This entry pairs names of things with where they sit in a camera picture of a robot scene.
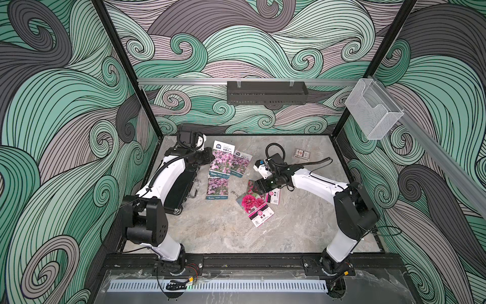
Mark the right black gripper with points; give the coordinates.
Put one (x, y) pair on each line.
(260, 185)

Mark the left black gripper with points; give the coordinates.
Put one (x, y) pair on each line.
(208, 157)

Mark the pink flower packet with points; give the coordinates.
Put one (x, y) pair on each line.
(270, 197)

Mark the purple flower seed packet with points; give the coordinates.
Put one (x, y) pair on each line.
(220, 167)
(240, 163)
(218, 189)

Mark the purple flower seed packet front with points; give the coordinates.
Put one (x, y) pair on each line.
(218, 189)

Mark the pink carnation seed packet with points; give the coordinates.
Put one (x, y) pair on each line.
(256, 209)

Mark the purple flower seed packet back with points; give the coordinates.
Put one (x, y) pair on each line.
(240, 163)

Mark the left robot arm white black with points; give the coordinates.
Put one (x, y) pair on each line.
(143, 215)

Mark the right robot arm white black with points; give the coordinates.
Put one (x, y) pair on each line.
(355, 211)

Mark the small red white card box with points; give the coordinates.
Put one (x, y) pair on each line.
(302, 154)

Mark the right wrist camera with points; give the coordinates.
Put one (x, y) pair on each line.
(263, 168)

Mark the black wall tray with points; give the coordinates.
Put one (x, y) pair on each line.
(267, 93)

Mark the aluminium rail back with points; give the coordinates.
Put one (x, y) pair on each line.
(177, 81)

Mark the aluminium rail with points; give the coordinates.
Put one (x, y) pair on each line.
(177, 81)
(435, 129)

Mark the clear plastic wall holder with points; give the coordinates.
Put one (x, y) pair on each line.
(373, 108)

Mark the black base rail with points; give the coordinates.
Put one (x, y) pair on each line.
(209, 265)

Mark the white slotted cable duct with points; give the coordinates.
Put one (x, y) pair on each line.
(223, 285)

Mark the aluminium rail right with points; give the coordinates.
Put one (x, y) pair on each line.
(435, 129)

